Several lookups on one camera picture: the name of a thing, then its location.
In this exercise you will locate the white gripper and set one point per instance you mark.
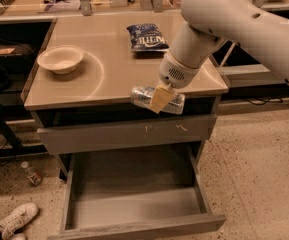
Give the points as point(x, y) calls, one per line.
point(177, 71)

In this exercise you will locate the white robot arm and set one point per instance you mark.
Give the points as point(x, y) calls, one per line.
point(207, 25)

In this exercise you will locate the grey drawer cabinet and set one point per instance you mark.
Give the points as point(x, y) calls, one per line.
point(98, 91)

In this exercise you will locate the open grey middle drawer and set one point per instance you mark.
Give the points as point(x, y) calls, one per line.
point(144, 193)

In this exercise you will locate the closed grey top drawer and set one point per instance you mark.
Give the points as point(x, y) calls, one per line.
point(127, 134)

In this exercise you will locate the blue Kettle chips bag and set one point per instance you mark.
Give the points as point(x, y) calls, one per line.
point(146, 37)

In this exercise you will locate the white bowl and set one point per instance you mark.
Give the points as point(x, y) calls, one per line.
point(61, 59)

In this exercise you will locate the plastic bottle on floor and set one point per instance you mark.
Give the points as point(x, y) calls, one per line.
point(33, 175)

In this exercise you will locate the white sneaker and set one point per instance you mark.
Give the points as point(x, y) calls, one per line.
point(18, 236)
point(17, 219)

